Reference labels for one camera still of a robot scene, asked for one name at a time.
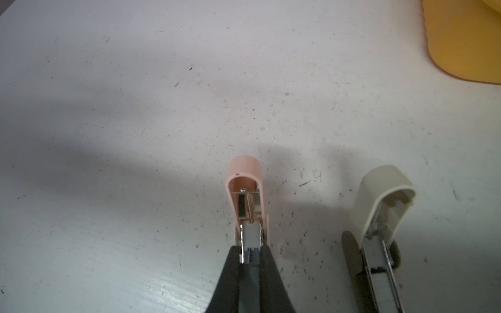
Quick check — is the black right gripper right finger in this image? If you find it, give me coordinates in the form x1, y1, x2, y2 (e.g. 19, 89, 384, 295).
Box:
259, 245, 295, 313

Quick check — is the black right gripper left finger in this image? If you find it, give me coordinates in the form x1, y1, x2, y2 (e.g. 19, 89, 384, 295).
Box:
206, 246, 241, 313

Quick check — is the grey staple strip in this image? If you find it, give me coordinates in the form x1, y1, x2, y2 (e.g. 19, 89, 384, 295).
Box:
371, 271, 399, 313
239, 222, 262, 312

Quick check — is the beige olive mini stapler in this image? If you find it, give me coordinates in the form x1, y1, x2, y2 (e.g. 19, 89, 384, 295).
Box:
341, 165, 416, 312

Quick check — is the yellow plastic tray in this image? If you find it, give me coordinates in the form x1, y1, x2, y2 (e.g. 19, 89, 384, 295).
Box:
422, 0, 500, 85

